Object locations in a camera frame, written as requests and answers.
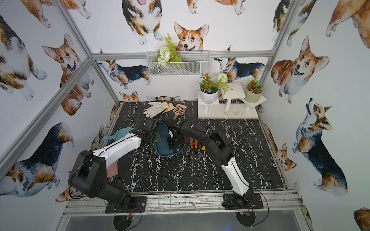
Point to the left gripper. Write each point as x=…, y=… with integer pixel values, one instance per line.
x=154, y=127

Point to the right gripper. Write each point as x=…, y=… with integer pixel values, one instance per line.
x=173, y=146

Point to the teal storage tray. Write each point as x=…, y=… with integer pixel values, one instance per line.
x=162, y=144

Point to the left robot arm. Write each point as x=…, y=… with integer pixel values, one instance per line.
x=91, y=169

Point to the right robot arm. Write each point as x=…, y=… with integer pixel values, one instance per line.
x=220, y=151

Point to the white work glove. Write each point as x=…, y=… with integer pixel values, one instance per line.
x=155, y=109

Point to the brown litter scoop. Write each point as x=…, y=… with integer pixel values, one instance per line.
x=179, y=110

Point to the blue dustpan scoop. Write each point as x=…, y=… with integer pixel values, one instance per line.
x=118, y=135

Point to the yellow sponge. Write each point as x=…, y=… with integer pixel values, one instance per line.
x=170, y=108

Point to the pink brush scoop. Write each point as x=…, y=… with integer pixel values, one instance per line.
x=112, y=170

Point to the white pot red flowers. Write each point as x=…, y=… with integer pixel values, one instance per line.
x=209, y=89

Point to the white stepped plant stand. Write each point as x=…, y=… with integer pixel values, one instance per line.
x=236, y=106

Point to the green fern white flowers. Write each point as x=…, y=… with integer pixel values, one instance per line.
x=168, y=53

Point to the green pot red flowers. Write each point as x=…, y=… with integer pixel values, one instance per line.
x=253, y=91

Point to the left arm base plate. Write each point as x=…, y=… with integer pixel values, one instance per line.
x=134, y=204

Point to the white wire wall basket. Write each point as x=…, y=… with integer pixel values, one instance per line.
x=192, y=64

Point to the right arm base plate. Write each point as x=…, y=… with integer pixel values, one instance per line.
x=235, y=202

